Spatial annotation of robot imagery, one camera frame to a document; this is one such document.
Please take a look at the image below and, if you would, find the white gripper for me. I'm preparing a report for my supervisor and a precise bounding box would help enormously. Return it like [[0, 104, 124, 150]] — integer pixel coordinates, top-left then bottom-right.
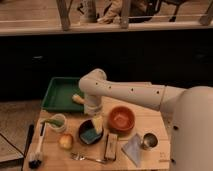
[[84, 94, 102, 116]]

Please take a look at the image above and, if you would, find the yellow sponge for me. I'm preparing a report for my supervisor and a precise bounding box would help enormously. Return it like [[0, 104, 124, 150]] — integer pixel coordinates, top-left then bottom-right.
[[92, 116, 103, 134]]

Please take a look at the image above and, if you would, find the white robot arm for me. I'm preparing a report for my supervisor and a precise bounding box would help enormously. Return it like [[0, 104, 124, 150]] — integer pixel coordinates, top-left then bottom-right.
[[79, 69, 213, 171]]

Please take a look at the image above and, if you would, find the dark purple bowl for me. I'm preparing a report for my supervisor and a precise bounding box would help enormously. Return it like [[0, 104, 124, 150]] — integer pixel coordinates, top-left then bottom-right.
[[78, 120, 104, 145]]

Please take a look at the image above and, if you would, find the orange bowl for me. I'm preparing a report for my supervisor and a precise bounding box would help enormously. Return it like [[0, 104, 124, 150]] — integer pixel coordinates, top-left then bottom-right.
[[107, 106, 135, 134]]

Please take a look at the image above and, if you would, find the yellow item in tray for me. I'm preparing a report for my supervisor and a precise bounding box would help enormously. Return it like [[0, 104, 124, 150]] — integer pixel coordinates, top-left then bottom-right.
[[72, 94, 84, 104]]

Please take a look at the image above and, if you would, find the green tray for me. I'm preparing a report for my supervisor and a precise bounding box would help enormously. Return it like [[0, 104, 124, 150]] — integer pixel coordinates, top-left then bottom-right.
[[42, 77, 84, 113]]

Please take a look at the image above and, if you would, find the wooden block eraser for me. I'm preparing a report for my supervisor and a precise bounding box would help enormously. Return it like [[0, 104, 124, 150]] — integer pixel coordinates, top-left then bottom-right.
[[104, 133, 118, 161]]

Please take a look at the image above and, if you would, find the yellow pear toy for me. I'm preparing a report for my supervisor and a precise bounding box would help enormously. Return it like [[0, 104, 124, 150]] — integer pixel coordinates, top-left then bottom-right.
[[59, 134, 73, 150]]

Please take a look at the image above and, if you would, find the metal fork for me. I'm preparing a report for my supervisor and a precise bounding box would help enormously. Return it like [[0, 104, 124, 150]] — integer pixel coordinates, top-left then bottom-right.
[[70, 152, 107, 164]]

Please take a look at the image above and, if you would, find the blue cloth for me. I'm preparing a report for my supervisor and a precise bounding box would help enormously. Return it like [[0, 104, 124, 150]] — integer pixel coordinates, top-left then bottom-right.
[[122, 133, 141, 167]]

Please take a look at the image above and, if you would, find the metal cup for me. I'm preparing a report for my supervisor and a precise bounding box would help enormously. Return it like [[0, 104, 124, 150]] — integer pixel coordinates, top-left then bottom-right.
[[141, 133, 158, 150]]

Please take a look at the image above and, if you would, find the wooden railing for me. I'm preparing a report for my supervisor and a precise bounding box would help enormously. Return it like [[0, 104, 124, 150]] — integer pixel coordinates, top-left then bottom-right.
[[0, 0, 213, 36]]

